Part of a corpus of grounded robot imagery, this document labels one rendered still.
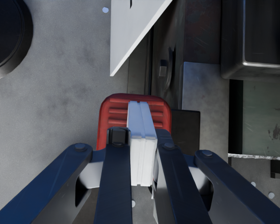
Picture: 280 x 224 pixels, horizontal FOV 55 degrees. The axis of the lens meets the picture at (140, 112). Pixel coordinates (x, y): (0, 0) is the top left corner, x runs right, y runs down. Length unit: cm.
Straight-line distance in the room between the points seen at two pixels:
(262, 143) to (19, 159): 82
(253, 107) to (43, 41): 84
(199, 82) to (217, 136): 7
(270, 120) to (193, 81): 10
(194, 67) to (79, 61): 71
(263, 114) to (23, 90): 84
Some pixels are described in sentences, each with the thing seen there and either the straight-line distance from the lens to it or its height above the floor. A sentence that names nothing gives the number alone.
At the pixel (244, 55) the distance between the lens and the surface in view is 30.
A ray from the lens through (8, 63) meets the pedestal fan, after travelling 104.
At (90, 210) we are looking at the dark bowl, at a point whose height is 0.
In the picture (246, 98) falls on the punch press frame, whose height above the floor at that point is 65.
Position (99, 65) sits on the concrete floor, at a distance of 100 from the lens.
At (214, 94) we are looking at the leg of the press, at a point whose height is 64.
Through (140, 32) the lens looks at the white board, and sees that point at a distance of 64.
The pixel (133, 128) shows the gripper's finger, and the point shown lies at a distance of 15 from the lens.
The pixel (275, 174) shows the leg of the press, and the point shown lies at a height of 3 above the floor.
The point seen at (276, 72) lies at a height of 69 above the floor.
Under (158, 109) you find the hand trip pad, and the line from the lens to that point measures 22.
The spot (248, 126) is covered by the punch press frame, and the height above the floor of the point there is 65.
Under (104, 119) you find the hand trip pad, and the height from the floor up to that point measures 74.
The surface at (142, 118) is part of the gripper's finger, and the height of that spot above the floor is 79.
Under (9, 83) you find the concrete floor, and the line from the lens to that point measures 105.
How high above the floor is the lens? 96
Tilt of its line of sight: 82 degrees down
